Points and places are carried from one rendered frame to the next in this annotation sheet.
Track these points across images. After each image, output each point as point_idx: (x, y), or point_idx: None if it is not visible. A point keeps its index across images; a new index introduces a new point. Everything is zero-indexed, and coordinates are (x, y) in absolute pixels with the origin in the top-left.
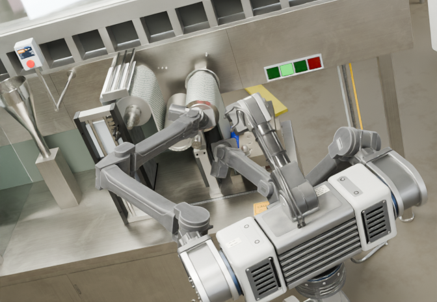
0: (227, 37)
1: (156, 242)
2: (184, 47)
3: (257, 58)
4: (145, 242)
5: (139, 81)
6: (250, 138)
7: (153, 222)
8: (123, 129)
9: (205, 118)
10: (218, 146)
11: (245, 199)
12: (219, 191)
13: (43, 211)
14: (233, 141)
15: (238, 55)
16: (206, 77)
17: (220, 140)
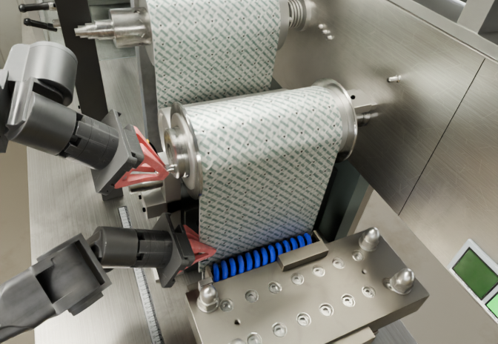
0: (466, 85)
1: (35, 215)
2: (375, 24)
3: (479, 207)
4: (41, 199)
5: None
6: (267, 293)
7: (91, 193)
8: (70, 24)
9: (70, 153)
10: (102, 231)
11: (133, 341)
12: (158, 276)
13: (137, 73)
14: (176, 260)
15: (447, 152)
16: (319, 112)
17: (181, 230)
